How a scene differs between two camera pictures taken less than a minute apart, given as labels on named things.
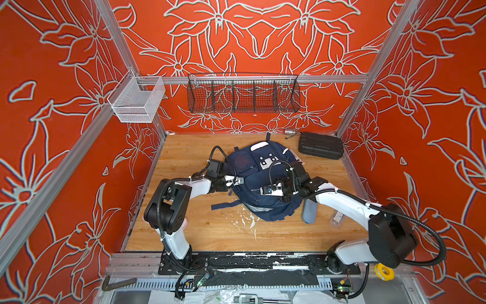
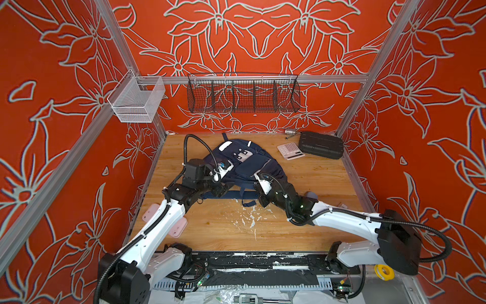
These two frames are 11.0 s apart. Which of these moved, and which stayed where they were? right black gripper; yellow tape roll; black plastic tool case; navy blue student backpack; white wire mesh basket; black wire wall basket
Moved: navy blue student backpack; right black gripper
Stayed: white wire mesh basket; black wire wall basket; yellow tape roll; black plastic tool case
